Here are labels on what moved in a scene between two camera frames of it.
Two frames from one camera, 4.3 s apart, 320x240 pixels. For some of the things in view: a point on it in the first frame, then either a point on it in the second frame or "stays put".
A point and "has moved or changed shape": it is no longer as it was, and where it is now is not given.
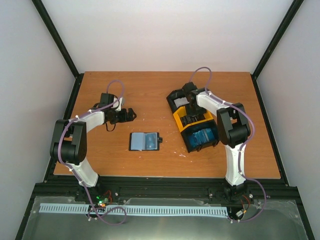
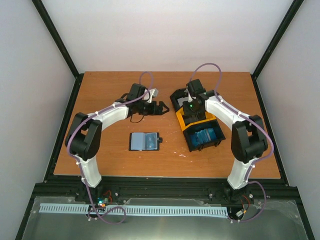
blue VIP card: x=151 y=141 stays put
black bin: x=211 y=124 stays put
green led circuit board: x=102 y=202 stays put
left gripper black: x=124 y=118 to x=154 y=111
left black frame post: x=54 y=34 stays put
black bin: x=175 y=94 has moved or changed shape
